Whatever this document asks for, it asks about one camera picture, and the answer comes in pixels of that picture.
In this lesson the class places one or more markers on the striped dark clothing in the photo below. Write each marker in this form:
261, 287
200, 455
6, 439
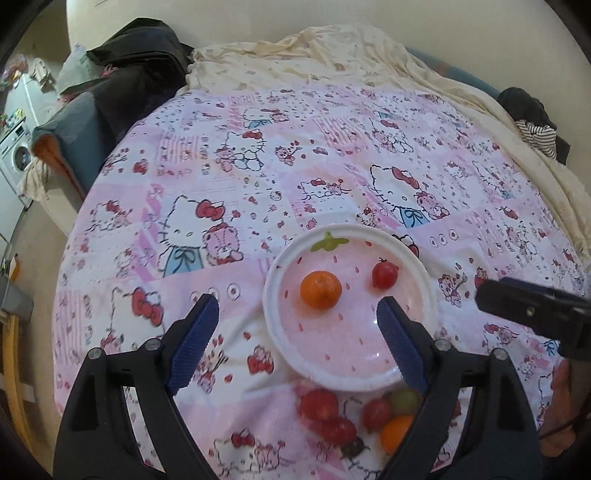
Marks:
534, 124

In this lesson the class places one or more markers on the dark purple grape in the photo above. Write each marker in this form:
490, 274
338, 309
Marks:
354, 449

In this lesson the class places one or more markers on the white washing machine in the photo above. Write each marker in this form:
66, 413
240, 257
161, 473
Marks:
24, 106

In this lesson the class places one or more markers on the large red strawberry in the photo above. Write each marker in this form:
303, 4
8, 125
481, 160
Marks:
319, 405

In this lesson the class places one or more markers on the wooden chair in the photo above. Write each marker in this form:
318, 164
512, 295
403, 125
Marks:
11, 372

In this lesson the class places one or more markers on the small orange tangerine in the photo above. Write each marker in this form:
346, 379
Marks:
321, 290

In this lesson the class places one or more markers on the right hand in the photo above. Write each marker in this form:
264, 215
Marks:
570, 389

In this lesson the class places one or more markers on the black clothing pile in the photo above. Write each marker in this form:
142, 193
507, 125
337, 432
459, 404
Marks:
139, 68

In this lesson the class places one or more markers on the blue orange cushion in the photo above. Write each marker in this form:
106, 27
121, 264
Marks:
75, 143

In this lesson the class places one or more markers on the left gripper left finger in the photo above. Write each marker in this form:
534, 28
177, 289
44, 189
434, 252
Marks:
186, 341

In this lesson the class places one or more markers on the green grape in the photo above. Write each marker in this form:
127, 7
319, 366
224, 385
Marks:
404, 402

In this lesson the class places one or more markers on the pink Hello Kitty bedsheet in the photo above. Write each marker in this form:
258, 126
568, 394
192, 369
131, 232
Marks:
280, 204

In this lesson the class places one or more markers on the pink strawberry pattern plate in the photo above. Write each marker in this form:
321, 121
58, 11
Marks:
342, 348

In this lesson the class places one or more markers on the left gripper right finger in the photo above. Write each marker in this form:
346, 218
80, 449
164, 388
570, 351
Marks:
409, 342

